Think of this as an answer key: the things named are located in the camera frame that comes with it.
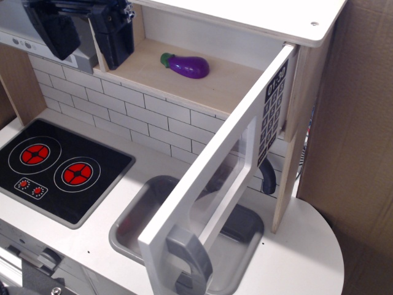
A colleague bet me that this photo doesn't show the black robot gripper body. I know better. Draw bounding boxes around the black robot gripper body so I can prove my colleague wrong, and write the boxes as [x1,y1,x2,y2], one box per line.
[23,1,135,23]

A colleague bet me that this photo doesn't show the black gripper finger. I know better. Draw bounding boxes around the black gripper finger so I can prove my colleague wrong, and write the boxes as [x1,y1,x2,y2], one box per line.
[88,6,134,70]
[26,7,80,60]

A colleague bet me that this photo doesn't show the white toy microwave door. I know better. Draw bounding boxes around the white toy microwave door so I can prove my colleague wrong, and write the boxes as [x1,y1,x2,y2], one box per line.
[138,44,297,294]

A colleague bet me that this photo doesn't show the white wooden microwave cabinet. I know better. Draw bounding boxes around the white wooden microwave cabinet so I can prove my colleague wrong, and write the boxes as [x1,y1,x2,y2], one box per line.
[88,1,345,230]

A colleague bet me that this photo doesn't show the grey toy range hood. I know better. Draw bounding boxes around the grey toy range hood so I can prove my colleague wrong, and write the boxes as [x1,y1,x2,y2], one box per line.
[1,1,98,74]

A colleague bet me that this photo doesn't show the purple toy eggplant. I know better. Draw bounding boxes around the purple toy eggplant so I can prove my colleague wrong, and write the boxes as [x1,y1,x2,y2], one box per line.
[160,53,210,79]

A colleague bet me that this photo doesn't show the black toy stove top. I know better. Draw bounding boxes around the black toy stove top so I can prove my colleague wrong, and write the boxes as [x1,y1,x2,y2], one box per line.
[1,119,136,229]

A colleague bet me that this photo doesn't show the dark grey toy faucet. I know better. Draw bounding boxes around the dark grey toy faucet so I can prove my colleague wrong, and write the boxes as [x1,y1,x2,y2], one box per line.
[259,158,276,195]

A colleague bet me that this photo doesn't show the grey oven knob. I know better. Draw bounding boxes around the grey oven knob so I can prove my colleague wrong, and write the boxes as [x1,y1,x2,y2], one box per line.
[37,248,62,271]

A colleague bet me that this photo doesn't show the grey toy sink basin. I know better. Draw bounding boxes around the grey toy sink basin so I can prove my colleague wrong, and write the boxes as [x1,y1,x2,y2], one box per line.
[109,175,264,294]

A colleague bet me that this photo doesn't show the brown cardboard box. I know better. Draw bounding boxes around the brown cardboard box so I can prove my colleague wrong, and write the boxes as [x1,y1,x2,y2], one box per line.
[297,1,392,294]

